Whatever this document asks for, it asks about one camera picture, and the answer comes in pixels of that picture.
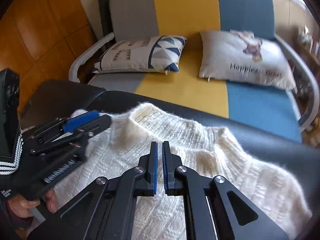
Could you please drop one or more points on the grey yellow blue sofa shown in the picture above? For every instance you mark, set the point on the grey yellow blue sofa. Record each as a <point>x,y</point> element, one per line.
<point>287,113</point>

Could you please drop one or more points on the white pillow blue triangles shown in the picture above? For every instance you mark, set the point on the white pillow blue triangles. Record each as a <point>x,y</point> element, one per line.
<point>154,54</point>

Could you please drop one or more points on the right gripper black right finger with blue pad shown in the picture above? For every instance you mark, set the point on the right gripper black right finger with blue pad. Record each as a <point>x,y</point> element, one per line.
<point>213,207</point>

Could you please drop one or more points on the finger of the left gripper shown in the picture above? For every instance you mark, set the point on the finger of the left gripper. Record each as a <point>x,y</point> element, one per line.
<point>60,126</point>
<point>70,141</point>

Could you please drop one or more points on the white knit sweater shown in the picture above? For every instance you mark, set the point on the white knit sweater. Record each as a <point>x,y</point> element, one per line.
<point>210,151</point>

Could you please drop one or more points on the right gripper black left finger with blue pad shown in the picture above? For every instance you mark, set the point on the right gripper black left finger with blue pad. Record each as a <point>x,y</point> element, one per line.
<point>105,209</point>

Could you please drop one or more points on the person's left hand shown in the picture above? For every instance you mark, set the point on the person's left hand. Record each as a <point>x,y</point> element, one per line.
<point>20,206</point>

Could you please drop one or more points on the white pillow with text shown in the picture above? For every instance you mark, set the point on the white pillow with text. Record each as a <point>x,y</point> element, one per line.
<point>241,57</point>

